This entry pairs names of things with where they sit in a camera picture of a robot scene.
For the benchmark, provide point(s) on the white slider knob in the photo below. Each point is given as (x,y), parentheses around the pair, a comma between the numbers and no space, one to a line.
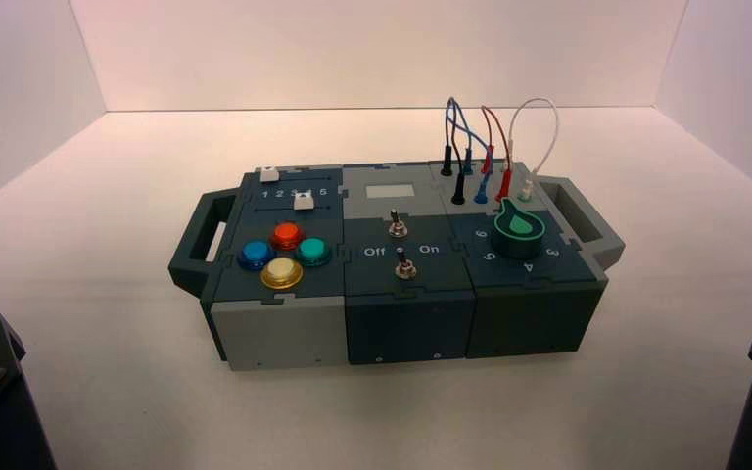
(303,203)
(269,174)

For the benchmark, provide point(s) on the metal toggle switch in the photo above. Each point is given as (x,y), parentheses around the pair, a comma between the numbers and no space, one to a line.
(397,227)
(404,267)

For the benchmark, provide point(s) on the red dome push button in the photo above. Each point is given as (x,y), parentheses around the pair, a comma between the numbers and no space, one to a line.
(287,235)

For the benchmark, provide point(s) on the yellow dome push button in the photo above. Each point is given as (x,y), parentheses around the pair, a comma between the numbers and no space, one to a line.
(281,272)

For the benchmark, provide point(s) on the grey and teal control box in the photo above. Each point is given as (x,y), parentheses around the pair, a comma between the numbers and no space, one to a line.
(285,331)

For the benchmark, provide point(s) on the green dome push button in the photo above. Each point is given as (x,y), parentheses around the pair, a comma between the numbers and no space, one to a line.
(313,251)

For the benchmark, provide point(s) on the blue dome push button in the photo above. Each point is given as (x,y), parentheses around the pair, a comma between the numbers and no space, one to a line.
(256,254)

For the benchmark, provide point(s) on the green rotary knob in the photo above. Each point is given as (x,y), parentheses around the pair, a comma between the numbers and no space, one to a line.
(519,227)

